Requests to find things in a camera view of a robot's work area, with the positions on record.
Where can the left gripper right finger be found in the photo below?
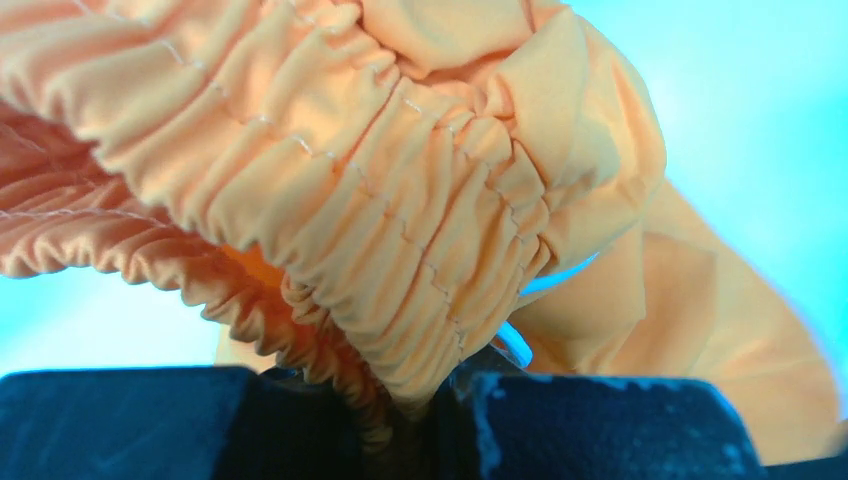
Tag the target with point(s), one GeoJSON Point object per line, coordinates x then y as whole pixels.
{"type": "Point", "coordinates": [493, 421]}

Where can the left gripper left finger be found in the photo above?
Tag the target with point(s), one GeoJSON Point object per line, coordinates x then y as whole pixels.
{"type": "Point", "coordinates": [174, 423]}

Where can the orange shorts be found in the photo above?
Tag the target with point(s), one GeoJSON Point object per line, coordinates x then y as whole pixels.
{"type": "Point", "coordinates": [369, 190]}

